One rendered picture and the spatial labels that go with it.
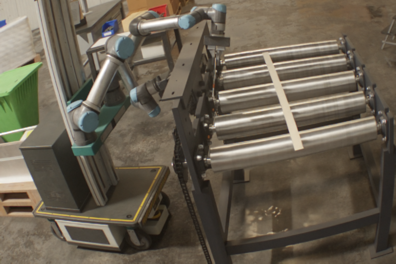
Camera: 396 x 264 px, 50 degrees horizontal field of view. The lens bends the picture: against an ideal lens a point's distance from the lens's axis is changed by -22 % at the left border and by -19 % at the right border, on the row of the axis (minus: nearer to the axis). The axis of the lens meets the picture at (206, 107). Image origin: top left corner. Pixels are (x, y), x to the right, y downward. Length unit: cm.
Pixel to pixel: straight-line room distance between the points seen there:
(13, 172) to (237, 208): 191
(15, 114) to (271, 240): 307
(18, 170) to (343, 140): 271
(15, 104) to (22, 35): 459
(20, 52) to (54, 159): 632
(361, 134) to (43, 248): 243
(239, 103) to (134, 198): 93
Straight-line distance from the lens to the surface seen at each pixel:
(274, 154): 214
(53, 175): 307
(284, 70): 294
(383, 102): 227
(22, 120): 482
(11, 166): 399
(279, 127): 242
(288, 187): 344
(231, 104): 269
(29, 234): 378
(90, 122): 255
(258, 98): 267
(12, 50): 909
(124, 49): 256
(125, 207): 307
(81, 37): 683
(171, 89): 219
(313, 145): 214
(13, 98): 464
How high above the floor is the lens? 193
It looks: 23 degrees down
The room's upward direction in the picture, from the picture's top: 14 degrees counter-clockwise
